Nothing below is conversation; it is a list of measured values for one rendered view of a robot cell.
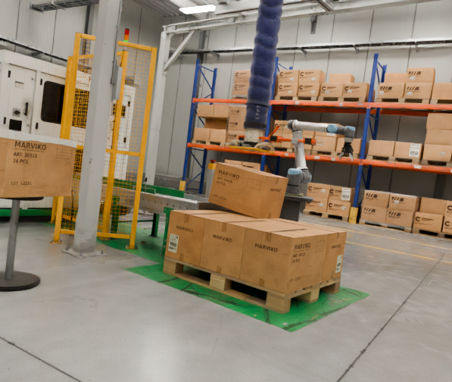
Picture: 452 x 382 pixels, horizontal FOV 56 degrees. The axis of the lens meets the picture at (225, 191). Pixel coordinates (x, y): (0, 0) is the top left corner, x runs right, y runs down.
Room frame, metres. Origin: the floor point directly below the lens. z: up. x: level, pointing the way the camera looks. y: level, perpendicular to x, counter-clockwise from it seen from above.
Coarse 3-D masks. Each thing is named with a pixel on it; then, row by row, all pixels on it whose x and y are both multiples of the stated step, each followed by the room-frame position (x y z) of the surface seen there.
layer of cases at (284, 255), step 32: (192, 224) 3.49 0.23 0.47; (224, 224) 3.30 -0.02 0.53; (256, 224) 3.40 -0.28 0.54; (288, 224) 3.69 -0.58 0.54; (192, 256) 3.47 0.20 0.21; (224, 256) 3.28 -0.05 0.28; (256, 256) 3.10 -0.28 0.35; (288, 256) 2.94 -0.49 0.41; (320, 256) 3.34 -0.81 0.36; (288, 288) 2.97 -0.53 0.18
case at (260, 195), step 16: (224, 176) 4.11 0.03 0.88; (240, 176) 4.00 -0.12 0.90; (256, 176) 3.89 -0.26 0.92; (272, 176) 3.94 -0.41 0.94; (224, 192) 4.09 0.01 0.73; (240, 192) 3.98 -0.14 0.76; (256, 192) 3.88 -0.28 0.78; (272, 192) 3.95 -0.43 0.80; (240, 208) 3.97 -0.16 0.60; (256, 208) 3.86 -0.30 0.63; (272, 208) 4.02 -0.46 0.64
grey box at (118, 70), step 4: (116, 68) 4.01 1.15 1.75; (120, 68) 4.01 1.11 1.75; (116, 72) 4.01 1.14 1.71; (120, 72) 4.01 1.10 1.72; (116, 76) 4.00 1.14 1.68; (120, 76) 4.01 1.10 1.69; (116, 80) 4.00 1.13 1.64; (120, 80) 4.02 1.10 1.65; (116, 84) 3.99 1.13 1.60; (120, 84) 4.02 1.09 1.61; (116, 88) 3.99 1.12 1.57; (112, 92) 4.02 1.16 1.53; (116, 92) 3.99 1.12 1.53; (112, 96) 4.02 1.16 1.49; (116, 96) 3.99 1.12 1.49
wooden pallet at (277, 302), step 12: (168, 264) 3.62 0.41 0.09; (180, 264) 3.62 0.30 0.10; (180, 276) 3.53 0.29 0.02; (192, 276) 3.57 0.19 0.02; (216, 276) 3.31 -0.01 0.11; (228, 276) 3.24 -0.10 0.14; (216, 288) 3.30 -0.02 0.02; (228, 288) 3.30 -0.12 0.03; (264, 288) 3.04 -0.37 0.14; (312, 288) 3.28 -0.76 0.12; (324, 288) 3.71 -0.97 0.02; (336, 288) 3.68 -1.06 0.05; (252, 300) 3.10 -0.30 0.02; (264, 300) 3.14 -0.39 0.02; (276, 300) 2.97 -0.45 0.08; (288, 300) 2.99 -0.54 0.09; (312, 300) 3.31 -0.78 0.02
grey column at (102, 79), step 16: (112, 0) 3.93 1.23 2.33; (112, 16) 3.94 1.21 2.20; (96, 32) 3.96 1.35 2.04; (112, 32) 3.96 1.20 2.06; (96, 48) 3.94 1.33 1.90; (112, 48) 3.97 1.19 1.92; (96, 64) 3.93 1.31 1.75; (112, 64) 3.99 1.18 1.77; (96, 80) 3.91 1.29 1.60; (112, 80) 3.97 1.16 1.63; (96, 96) 3.90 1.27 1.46; (96, 112) 3.90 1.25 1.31; (96, 128) 3.91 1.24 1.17; (96, 144) 3.92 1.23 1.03; (96, 160) 3.94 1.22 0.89; (96, 176) 3.96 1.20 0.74; (80, 192) 3.95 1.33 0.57; (96, 192) 3.97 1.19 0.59; (80, 208) 3.94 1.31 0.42; (96, 208) 3.99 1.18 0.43; (80, 224) 3.91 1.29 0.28; (96, 224) 4.00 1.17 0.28; (80, 240) 3.90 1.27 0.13; (80, 256) 3.79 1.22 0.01; (96, 256) 3.92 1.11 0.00
